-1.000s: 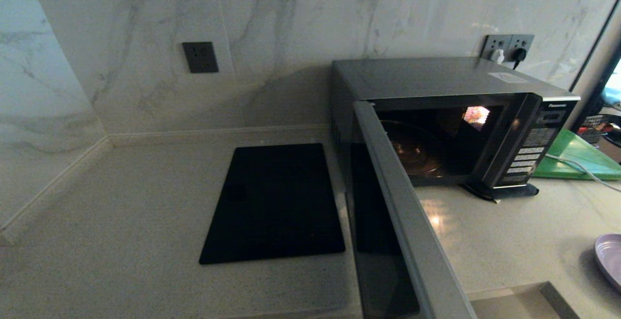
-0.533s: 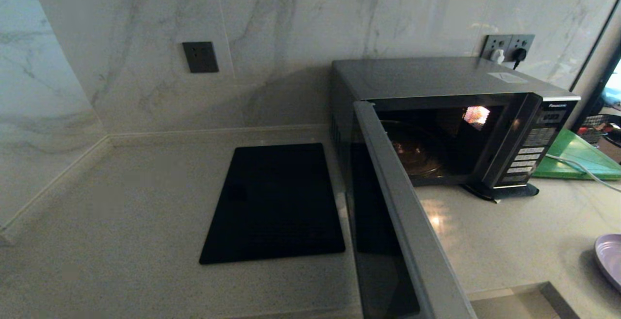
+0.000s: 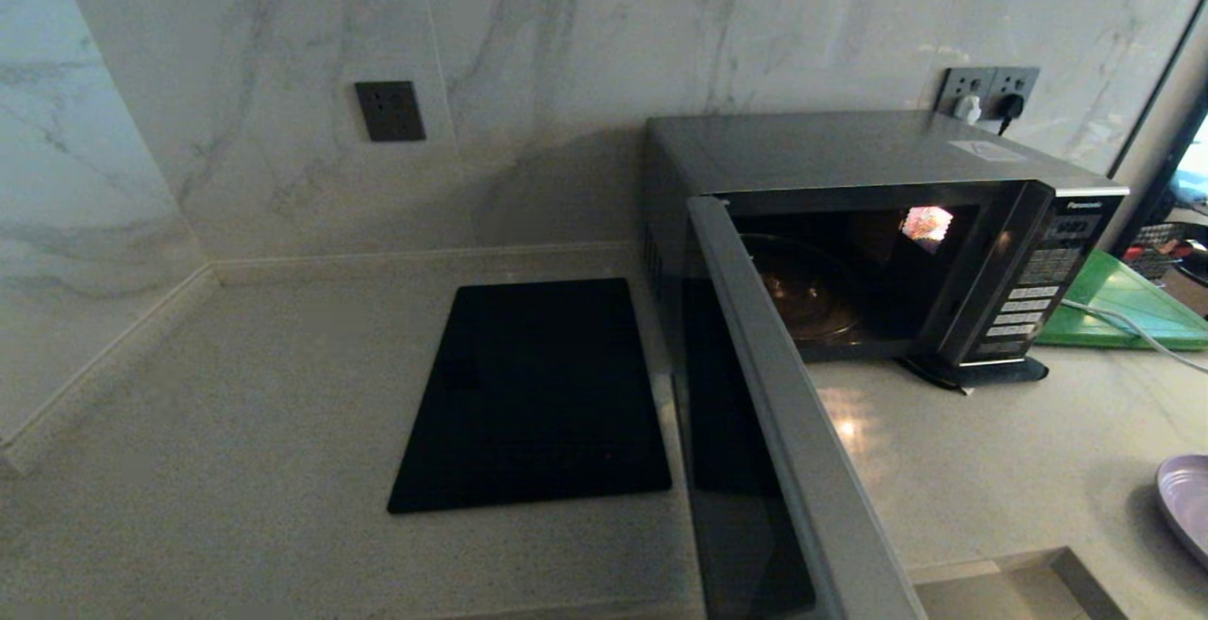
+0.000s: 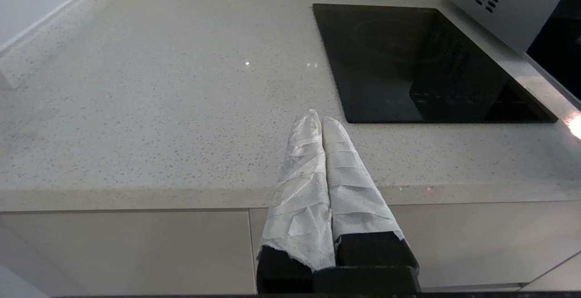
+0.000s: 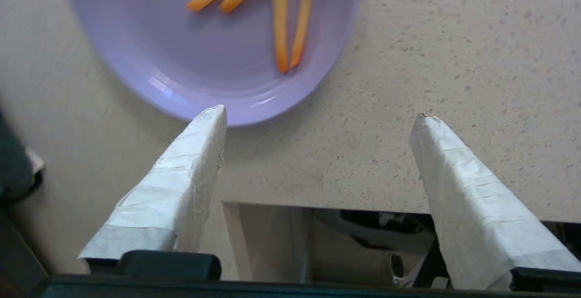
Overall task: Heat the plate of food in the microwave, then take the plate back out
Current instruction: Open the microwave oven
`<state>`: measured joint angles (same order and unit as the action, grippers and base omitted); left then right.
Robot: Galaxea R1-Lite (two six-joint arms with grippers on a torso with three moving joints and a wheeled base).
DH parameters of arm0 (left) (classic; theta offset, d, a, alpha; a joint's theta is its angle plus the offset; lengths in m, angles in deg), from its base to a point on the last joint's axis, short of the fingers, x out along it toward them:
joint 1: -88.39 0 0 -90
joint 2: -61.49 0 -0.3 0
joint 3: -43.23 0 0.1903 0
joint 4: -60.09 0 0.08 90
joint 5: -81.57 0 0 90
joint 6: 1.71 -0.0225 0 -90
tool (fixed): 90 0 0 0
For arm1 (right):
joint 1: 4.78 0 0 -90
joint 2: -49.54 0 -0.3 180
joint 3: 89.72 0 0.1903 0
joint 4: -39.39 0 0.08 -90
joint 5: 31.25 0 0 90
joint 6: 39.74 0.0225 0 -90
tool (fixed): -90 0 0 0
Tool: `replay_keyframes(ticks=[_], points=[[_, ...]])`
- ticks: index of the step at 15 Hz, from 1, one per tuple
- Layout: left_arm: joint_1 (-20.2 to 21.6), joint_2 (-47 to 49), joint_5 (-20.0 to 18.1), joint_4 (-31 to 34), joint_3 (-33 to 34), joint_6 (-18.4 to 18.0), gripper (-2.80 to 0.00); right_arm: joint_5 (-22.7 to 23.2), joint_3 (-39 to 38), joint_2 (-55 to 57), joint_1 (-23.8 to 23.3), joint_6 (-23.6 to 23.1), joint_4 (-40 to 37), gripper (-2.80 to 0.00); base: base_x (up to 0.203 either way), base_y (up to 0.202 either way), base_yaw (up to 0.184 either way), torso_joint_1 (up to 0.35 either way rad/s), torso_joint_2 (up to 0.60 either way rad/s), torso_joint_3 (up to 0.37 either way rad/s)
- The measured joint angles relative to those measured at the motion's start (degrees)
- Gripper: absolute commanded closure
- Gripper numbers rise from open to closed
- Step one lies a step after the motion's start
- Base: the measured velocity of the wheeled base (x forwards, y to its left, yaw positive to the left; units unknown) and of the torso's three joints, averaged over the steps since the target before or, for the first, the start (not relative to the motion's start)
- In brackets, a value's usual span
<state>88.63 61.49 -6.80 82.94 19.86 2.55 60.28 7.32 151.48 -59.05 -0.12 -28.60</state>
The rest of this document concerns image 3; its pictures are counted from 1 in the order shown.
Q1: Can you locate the black glass induction cooktop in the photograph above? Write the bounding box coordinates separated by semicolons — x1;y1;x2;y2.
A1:
387;278;673;515

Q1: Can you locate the light purple plate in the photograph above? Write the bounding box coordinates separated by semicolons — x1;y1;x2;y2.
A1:
1155;454;1208;572

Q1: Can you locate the white power cable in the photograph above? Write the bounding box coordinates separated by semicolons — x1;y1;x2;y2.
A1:
1059;297;1208;376

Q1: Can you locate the green cutting board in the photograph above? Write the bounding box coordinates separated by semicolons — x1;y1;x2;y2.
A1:
1035;250;1208;352

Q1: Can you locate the dark grey single wall socket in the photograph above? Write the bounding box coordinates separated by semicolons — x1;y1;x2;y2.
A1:
355;81;427;142

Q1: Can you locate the grey double wall socket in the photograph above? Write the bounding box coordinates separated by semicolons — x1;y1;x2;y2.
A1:
934;67;1040;126

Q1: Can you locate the silver Panasonic microwave oven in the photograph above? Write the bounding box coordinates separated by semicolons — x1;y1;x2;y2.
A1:
642;113;1130;390

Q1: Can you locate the dark pad under microwave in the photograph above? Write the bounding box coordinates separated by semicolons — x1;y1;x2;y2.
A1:
901;354;1050;393

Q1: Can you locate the black wire basket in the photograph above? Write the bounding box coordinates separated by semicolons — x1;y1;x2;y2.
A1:
1121;222;1208;283

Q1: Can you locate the black glass microwave door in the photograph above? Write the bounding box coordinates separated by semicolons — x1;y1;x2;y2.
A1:
684;195;931;620

